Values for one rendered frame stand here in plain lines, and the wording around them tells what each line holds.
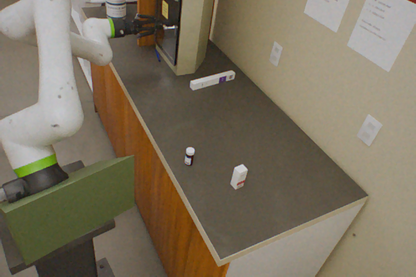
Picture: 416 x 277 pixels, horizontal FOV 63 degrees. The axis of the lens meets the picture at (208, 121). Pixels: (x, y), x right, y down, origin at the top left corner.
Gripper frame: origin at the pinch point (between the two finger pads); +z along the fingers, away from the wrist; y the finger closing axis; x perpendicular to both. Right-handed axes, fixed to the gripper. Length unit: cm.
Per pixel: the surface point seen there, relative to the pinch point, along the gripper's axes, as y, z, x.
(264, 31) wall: 1, 49, -23
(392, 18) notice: 33, 48, -89
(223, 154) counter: -29, 0, -72
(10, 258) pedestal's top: -30, -82, -88
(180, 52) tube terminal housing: -12.1, 6.5, -10.4
